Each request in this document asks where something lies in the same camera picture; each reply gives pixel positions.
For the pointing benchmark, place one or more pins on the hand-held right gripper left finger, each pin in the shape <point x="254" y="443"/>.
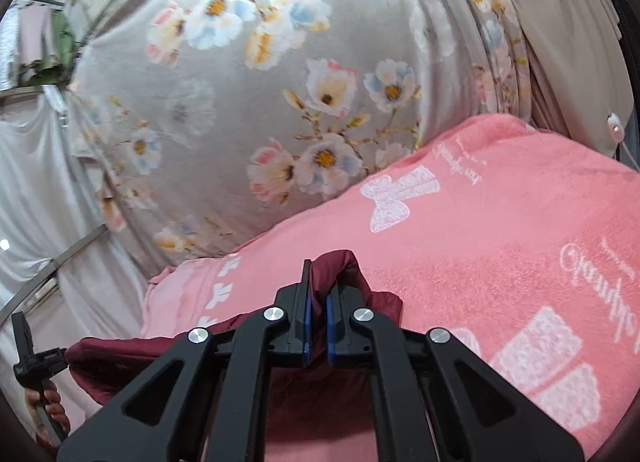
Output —
<point x="306" y="322"/>

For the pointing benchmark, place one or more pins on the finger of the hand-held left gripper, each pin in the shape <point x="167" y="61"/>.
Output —
<point x="50" y="361"/>

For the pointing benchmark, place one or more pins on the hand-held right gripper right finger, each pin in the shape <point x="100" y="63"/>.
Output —
<point x="331" y="327"/>

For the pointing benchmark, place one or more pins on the maroon puffer jacket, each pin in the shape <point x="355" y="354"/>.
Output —
<point x="320" y="402"/>

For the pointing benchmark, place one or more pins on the person's left hand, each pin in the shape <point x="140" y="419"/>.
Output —
<point x="56" y="409"/>

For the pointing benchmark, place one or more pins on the white curtain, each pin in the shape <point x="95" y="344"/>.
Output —
<point x="45" y="192"/>

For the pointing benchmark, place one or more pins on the pink printed blanket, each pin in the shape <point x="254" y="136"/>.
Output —
<point x="500" y="242"/>

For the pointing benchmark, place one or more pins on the grey floral sheet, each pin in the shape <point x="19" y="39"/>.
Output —
<point x="250" y="91"/>

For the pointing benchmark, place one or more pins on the hanging green cloth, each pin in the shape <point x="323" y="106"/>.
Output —
<point x="62" y="41"/>

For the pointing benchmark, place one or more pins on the hanging pink cloth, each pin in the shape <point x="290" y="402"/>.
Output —
<point x="35" y="36"/>

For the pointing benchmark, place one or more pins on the beige curtain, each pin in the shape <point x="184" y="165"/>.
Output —
<point x="565" y="41"/>

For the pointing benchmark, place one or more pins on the metal rail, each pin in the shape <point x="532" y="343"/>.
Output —
<point x="30" y="90"/>
<point x="55" y="262"/>

